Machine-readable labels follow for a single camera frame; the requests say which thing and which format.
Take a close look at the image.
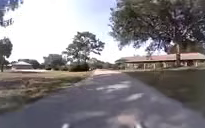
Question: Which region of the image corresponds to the tall round tree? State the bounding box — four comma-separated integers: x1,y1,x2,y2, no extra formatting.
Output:
62,31,106,73

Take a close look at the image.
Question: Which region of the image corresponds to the grey asphalt path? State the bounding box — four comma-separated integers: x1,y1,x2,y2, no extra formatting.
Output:
0,68,205,128

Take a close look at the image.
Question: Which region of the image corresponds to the low broad tree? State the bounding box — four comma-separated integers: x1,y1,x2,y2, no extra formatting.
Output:
42,53,68,71

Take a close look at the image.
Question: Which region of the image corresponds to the long low brown-roofed building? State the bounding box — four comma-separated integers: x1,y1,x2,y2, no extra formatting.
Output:
114,52,205,70

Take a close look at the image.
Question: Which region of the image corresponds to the robot's own part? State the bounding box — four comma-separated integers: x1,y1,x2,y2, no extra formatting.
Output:
61,122,71,128
133,122,143,128

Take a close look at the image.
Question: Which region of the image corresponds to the huge shady tree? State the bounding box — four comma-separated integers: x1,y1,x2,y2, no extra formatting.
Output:
108,0,205,68

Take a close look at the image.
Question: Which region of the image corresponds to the patchy dry grass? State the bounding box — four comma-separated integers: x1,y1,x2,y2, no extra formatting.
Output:
0,68,95,118

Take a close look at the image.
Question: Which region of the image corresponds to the small pale-roofed building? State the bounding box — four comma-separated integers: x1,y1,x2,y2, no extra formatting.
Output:
11,60,34,70

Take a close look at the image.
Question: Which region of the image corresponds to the shaded green grass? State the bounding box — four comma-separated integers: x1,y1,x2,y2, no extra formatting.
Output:
124,66,205,118

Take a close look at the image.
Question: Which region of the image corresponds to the small dark tree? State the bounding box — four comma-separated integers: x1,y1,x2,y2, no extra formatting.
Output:
0,37,14,73

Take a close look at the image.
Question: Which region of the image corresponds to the large spreading tree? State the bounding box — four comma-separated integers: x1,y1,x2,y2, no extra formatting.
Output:
0,0,24,32

